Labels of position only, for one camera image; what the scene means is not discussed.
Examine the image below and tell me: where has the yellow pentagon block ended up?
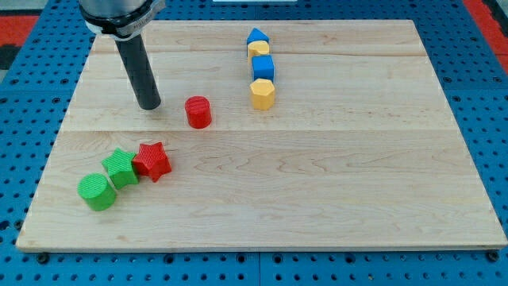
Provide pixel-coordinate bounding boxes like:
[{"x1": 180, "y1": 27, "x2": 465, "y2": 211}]
[{"x1": 247, "y1": 41, "x2": 270, "y2": 60}]

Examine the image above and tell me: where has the light wooden board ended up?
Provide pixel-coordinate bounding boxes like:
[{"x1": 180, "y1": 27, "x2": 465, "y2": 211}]
[{"x1": 17, "y1": 20, "x2": 507, "y2": 253}]

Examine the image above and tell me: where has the blue cube block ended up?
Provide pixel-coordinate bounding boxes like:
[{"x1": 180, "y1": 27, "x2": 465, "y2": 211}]
[{"x1": 251, "y1": 55, "x2": 275, "y2": 81}]

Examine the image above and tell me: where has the blue triangular block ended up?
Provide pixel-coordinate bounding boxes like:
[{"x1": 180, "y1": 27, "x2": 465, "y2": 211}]
[{"x1": 246, "y1": 28, "x2": 270, "y2": 45}]

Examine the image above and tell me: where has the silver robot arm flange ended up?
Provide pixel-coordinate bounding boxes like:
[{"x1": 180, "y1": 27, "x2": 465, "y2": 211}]
[{"x1": 79, "y1": 0, "x2": 166, "y2": 41}]

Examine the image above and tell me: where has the red star block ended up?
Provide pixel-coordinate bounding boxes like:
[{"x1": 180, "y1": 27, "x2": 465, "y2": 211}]
[{"x1": 132, "y1": 142, "x2": 172, "y2": 183}]

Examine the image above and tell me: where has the green cylinder block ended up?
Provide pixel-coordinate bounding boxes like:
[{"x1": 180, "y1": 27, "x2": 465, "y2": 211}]
[{"x1": 77, "y1": 173, "x2": 117, "y2": 211}]

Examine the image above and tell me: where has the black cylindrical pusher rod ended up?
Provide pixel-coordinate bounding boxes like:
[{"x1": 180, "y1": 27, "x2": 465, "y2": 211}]
[{"x1": 116, "y1": 34, "x2": 161, "y2": 110}]

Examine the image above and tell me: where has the yellow hexagon block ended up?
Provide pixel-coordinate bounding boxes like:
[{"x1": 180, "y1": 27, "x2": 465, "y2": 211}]
[{"x1": 249, "y1": 79, "x2": 275, "y2": 110}]

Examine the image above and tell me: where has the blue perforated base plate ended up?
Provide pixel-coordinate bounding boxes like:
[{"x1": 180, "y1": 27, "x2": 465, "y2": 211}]
[{"x1": 1, "y1": 0, "x2": 507, "y2": 285}]

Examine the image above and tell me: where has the green star block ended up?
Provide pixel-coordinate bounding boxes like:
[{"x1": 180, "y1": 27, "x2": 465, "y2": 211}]
[{"x1": 102, "y1": 148, "x2": 139, "y2": 190}]

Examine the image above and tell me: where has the red cylinder block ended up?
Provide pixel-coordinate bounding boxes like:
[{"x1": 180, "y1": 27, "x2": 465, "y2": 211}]
[{"x1": 184, "y1": 95, "x2": 212, "y2": 129}]

